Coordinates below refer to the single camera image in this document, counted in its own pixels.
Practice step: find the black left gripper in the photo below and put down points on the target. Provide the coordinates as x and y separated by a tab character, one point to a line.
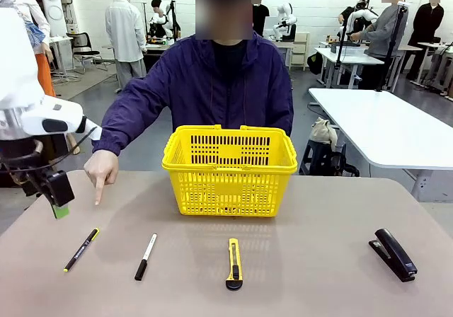
21	161

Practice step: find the black pen with yellow cap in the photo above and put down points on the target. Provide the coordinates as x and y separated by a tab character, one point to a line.
81	249

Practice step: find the white marker with black cap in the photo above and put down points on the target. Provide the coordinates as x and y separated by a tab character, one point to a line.
145	258

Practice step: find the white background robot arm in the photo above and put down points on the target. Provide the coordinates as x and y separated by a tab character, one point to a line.
164	16
364	12
288	12

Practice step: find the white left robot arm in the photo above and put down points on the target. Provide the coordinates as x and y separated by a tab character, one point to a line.
17	83

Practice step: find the person's right forearm purple sleeve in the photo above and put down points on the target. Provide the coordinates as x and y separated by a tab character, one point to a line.
113	129

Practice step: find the yellow plastic shopping basket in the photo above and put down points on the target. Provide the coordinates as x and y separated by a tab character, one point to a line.
230	196

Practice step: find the person in white coat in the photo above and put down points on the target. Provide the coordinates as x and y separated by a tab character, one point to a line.
124	30

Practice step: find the seated person in purple jacket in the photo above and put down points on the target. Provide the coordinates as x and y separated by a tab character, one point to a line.
219	90

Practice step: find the seated person in black clothes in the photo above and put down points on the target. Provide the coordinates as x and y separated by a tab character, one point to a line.
154	27

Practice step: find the person in black shirt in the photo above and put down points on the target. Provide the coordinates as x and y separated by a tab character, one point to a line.
260	16

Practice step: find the person in black t-shirt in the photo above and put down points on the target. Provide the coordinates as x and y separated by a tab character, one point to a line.
344	12

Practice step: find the person in grey hoodie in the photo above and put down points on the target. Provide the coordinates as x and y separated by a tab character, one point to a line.
384	30

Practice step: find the standing person in black outfit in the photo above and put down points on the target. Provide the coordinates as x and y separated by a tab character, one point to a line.
428	23

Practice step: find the person's right hand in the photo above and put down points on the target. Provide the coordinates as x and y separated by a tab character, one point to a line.
104	168

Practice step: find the mannequin in orange pants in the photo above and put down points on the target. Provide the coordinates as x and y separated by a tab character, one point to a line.
45	76

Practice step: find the black office chair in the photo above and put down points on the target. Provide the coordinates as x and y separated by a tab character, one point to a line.
79	44

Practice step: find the white desk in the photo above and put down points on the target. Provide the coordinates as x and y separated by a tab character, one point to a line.
60	41

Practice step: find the background work table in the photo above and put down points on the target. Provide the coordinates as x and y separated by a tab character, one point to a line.
155	46

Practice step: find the yellow black utility knife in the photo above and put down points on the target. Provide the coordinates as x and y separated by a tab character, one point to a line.
234	264

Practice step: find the black stool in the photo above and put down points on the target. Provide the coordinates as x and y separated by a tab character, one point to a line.
318	158

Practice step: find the beige cloth bag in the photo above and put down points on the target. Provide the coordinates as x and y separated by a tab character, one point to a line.
322	129

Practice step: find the beige drawer cabinet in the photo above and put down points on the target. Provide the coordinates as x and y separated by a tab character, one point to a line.
299	51

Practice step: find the black bag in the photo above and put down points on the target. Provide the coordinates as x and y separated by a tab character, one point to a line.
315	64

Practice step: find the small white table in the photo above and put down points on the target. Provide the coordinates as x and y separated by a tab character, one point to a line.
350	57

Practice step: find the large white table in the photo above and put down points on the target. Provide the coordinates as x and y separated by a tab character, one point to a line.
389	126

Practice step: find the black stapler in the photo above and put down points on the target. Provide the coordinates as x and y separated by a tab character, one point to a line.
393	253

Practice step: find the grey background desk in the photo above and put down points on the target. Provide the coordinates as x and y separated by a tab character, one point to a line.
430	45

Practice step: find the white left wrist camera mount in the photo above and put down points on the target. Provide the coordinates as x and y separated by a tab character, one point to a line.
93	131

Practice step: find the black camera pole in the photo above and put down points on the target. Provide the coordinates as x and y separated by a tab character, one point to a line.
174	20

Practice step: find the black camera tripod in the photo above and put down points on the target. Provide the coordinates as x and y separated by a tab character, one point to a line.
340	55
391	48

